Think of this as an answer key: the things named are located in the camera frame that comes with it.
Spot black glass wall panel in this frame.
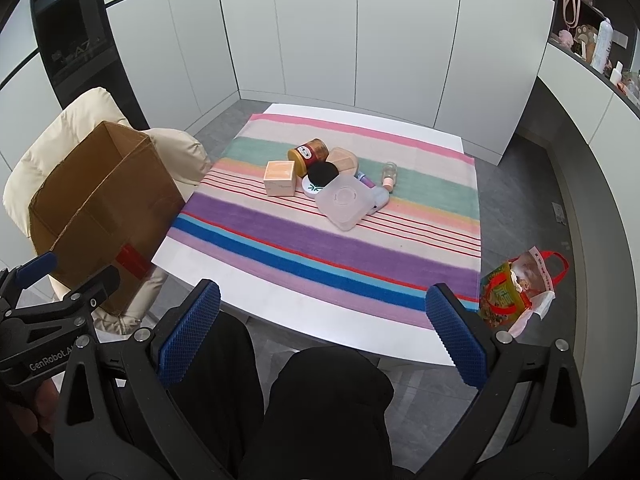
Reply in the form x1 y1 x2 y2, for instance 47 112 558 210
29 0 151 131

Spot brown cardboard box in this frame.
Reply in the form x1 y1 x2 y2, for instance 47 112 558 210
27 121 187 317

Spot tall white lotion bottle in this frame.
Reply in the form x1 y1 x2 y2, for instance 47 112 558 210
591 17 614 73

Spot striped colourful cloth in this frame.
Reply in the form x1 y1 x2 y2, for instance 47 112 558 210
167 112 482 331

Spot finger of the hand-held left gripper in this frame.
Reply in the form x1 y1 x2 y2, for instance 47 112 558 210
0 251 58 311
0 265 122 356

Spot cream padded chair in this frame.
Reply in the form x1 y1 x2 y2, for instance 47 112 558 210
2 87 213 336

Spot person's right leg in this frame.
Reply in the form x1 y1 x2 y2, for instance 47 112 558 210
255 345 396 480

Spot black round powder puff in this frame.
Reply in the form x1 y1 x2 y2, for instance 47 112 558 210
306 161 339 188

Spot person's left hand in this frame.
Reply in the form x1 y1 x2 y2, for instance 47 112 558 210
5 377 63 436

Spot colourful gift bag red handles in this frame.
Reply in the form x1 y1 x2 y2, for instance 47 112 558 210
479 246 571 336

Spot dark wall shelf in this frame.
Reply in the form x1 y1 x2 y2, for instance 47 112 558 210
547 0 640 111

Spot beige hexagonal compact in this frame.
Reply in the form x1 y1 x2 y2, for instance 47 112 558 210
325 146 358 177

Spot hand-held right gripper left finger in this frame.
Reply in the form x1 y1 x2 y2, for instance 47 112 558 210
52 279 236 480

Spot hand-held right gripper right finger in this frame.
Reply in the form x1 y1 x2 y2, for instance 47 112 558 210
415 282 591 480

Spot amber jar with yellow lid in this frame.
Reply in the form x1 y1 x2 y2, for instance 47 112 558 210
287 138 329 177

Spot brown paw plush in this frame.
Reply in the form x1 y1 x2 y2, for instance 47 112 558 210
572 22 598 58

